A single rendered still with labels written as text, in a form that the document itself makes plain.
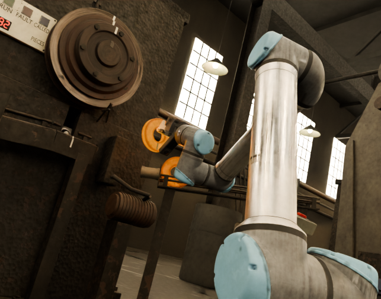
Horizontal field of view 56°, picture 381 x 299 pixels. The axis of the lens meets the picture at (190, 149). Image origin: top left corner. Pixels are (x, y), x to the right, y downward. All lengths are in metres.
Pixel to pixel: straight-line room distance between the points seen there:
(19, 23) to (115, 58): 0.44
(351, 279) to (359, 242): 2.79
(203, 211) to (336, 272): 3.41
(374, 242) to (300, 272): 2.80
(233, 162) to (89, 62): 0.78
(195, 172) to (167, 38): 1.10
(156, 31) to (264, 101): 1.39
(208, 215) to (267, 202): 3.36
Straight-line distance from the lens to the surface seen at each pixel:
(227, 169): 1.34
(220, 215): 4.10
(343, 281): 0.80
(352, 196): 3.72
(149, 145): 1.60
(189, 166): 1.35
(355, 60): 10.72
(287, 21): 7.81
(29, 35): 1.85
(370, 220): 3.57
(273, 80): 0.94
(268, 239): 0.71
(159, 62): 2.16
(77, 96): 1.70
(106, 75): 1.69
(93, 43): 1.71
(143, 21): 2.18
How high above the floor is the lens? 0.38
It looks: 15 degrees up
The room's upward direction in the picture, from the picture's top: 14 degrees clockwise
